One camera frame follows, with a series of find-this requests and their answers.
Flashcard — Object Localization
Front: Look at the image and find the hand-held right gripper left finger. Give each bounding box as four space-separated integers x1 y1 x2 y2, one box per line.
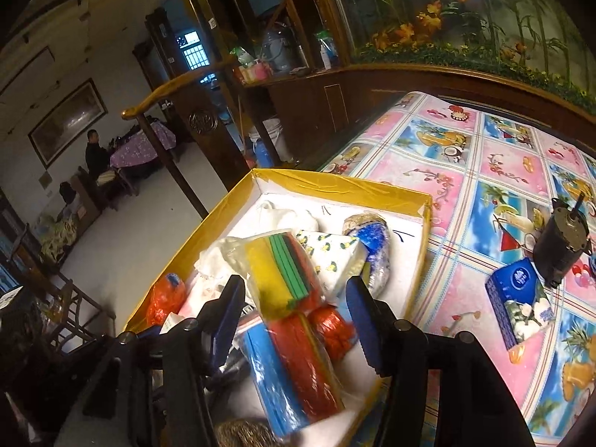
56 274 247 447

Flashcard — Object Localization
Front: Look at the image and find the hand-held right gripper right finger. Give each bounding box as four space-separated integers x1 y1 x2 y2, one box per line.
345 276 536 447

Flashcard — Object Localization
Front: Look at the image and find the orange mesh scrubber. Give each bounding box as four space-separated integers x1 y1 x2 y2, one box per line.
310 305 357 360

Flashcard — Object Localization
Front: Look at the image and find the pink tissue packet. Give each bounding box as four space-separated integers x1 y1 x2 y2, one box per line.
179 275 221 318

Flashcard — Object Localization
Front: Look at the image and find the white cloth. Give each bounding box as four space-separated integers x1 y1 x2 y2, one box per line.
198 237 253 286

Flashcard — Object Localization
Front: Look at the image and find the orange plastic bag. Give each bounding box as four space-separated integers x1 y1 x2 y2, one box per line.
146 272 188 327

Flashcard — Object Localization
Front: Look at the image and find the yellow green sponge pack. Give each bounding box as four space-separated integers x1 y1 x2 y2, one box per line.
244 230 323 318

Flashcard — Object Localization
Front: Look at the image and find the lemon print tissue packet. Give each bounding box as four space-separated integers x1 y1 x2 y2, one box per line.
298 229 370 304

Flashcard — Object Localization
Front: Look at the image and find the red and blue sponge pack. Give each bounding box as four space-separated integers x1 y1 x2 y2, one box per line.
242 312 346 439

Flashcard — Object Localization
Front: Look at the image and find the blue white scrubber packet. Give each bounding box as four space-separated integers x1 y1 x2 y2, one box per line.
342 213 390 290

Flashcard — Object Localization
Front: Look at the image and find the brown knit hat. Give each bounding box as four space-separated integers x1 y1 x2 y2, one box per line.
216 416 276 447

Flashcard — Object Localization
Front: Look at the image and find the yellow cardboard box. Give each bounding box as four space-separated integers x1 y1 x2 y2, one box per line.
123 168 434 447

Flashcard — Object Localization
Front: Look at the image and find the blue tissue packet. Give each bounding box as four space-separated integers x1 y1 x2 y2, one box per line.
484 258 556 353

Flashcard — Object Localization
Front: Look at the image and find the dark wooden chair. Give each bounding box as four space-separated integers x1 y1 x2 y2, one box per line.
0 223 117 355

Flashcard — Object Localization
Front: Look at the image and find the white bucket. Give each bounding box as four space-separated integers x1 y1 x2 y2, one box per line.
249 118 285 164

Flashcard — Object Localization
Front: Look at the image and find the yellow patterned cloth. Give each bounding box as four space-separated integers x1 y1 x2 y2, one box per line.
39 216 78 262

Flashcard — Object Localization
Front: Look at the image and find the fruit print tablecloth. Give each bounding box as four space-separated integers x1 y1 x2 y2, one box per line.
317 91 596 447

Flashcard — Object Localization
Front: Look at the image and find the table with purple cloth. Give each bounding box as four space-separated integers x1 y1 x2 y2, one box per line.
109 121 178 169

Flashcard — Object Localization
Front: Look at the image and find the dark motor with metal shaft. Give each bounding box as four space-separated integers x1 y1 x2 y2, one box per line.
533 191 595 289

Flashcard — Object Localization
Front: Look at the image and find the wooden base cabinet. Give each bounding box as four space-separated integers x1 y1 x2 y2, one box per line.
267 63 596 169

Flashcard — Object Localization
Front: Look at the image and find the pink container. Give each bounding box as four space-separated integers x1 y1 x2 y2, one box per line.
237 63 273 85

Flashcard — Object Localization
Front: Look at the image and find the green packet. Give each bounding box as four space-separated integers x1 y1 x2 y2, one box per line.
230 47 255 69

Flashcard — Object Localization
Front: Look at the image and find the blue grey thermos jug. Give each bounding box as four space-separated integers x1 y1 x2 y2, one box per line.
261 21 299 73

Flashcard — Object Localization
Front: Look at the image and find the white spray bottle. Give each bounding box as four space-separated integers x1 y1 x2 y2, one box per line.
317 30 339 70

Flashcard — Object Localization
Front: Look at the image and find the tall wooden shelf cabinet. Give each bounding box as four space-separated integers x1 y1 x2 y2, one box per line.
135 0 355 168

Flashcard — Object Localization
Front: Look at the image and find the planted glass display tank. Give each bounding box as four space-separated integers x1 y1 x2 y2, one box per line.
305 0 596 117

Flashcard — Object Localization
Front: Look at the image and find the wooden chair with curved rail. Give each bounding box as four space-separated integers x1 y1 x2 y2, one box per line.
122 56 253 221

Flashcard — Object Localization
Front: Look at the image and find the framed wall picture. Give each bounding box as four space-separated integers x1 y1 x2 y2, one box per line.
28 78 109 169

